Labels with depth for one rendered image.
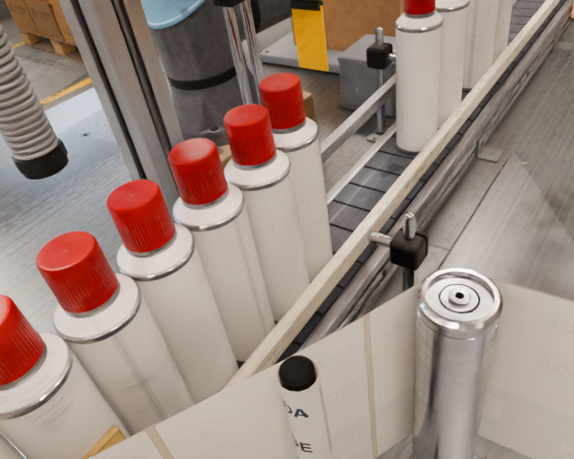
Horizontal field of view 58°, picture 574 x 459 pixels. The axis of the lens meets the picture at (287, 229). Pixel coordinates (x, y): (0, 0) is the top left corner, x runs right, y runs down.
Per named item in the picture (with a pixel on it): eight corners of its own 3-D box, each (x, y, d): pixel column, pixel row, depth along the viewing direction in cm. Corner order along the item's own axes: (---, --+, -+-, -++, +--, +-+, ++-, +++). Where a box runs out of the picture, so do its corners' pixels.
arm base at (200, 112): (217, 159, 73) (196, 97, 66) (156, 129, 82) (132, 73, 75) (288, 107, 80) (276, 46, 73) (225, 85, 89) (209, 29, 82)
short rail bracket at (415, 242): (415, 315, 53) (417, 227, 45) (388, 304, 54) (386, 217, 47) (428, 294, 55) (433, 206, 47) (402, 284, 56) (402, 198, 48)
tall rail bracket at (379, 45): (412, 146, 76) (414, 35, 66) (368, 136, 80) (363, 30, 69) (421, 135, 78) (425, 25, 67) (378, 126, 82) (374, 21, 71)
